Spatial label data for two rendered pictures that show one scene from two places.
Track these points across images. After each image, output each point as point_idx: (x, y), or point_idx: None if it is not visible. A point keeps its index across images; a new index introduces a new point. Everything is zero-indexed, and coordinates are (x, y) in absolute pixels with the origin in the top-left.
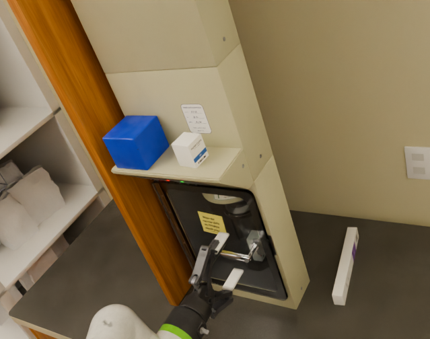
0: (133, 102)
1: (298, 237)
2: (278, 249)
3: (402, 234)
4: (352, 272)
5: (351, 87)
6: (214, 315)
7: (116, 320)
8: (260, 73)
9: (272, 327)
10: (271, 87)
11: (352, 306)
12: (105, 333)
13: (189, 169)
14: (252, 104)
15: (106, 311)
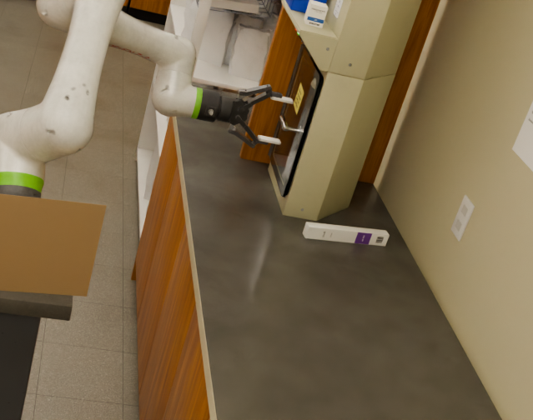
0: None
1: (358, 214)
2: (306, 146)
3: (406, 269)
4: (342, 242)
5: (476, 115)
6: (230, 131)
7: (181, 41)
8: (452, 65)
9: (257, 203)
10: (450, 83)
11: (307, 242)
12: (168, 35)
13: (303, 22)
14: (374, 25)
15: (184, 37)
